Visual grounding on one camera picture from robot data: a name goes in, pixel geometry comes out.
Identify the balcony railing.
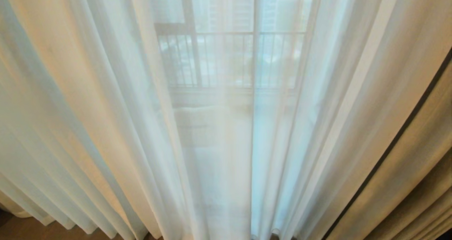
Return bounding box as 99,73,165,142
155,30,308,90

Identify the white sheer curtain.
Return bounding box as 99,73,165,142
250,0,452,240
0,0,255,240

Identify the beige thick drape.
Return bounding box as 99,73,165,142
323,49,452,240

